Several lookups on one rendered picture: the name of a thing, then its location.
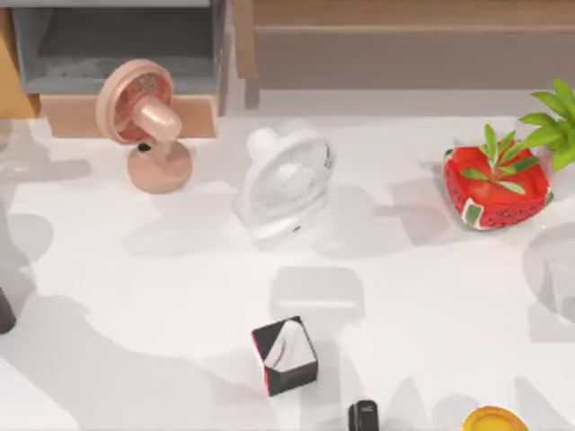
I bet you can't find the white desk fan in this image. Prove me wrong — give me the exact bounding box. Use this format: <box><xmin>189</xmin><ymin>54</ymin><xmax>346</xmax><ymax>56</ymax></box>
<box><xmin>232</xmin><ymin>127</ymin><xmax>338</xmax><ymax>245</ymax></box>

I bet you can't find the pale wooden drawer front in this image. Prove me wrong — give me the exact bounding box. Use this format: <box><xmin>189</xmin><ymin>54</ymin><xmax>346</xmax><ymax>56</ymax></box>
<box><xmin>39</xmin><ymin>93</ymin><xmax>217</xmax><ymax>139</ymax></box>

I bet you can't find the black and white box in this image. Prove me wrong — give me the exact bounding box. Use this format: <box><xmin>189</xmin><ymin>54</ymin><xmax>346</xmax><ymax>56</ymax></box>
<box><xmin>251</xmin><ymin>315</ymin><xmax>320</xmax><ymax>398</ymax></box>

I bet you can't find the pink desk fan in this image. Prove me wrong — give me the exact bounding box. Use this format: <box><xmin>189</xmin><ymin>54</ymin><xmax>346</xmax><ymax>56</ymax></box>
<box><xmin>94</xmin><ymin>59</ymin><xmax>195</xmax><ymax>195</ymax></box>

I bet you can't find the wooden open shelf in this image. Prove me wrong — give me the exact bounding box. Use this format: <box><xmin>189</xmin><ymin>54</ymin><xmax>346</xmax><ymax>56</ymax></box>
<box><xmin>232</xmin><ymin>0</ymin><xmax>575</xmax><ymax>110</ymax></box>

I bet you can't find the red watermelon plant pot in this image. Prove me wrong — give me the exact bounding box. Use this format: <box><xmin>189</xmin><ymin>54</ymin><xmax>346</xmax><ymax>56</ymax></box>
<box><xmin>443</xmin><ymin>123</ymin><xmax>554</xmax><ymax>233</ymax></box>

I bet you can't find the small black device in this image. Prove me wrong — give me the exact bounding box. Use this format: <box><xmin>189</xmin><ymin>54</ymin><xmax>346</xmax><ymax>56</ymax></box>
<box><xmin>348</xmin><ymin>398</ymin><xmax>380</xmax><ymax>431</ymax></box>

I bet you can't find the grey pierced drawer inside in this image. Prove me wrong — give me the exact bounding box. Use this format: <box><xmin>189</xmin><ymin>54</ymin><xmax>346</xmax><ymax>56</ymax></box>
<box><xmin>11</xmin><ymin>0</ymin><xmax>225</xmax><ymax>96</ymax></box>

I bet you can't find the green leafy plant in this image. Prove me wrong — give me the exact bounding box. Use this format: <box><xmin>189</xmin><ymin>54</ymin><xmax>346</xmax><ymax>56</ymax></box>
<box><xmin>518</xmin><ymin>79</ymin><xmax>575</xmax><ymax>173</ymax></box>

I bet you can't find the yellow round container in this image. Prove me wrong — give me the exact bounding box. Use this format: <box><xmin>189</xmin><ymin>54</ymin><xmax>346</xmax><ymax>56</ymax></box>
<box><xmin>462</xmin><ymin>405</ymin><xmax>531</xmax><ymax>431</ymax></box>

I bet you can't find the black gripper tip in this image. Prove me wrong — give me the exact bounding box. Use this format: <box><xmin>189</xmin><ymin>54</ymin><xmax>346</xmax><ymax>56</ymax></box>
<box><xmin>0</xmin><ymin>285</ymin><xmax>18</xmax><ymax>335</ymax></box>

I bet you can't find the wooden cupboard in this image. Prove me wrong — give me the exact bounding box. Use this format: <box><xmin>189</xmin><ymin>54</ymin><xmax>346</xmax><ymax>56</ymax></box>
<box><xmin>0</xmin><ymin>7</ymin><xmax>43</xmax><ymax>120</ymax></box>

